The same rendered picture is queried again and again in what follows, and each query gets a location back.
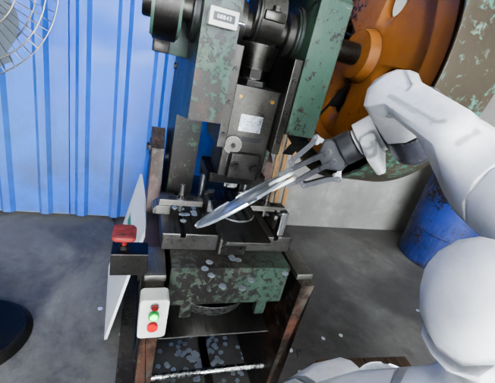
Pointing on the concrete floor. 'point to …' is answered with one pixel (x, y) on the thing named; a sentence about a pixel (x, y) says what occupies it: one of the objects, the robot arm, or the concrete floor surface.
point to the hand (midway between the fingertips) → (282, 180)
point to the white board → (137, 216)
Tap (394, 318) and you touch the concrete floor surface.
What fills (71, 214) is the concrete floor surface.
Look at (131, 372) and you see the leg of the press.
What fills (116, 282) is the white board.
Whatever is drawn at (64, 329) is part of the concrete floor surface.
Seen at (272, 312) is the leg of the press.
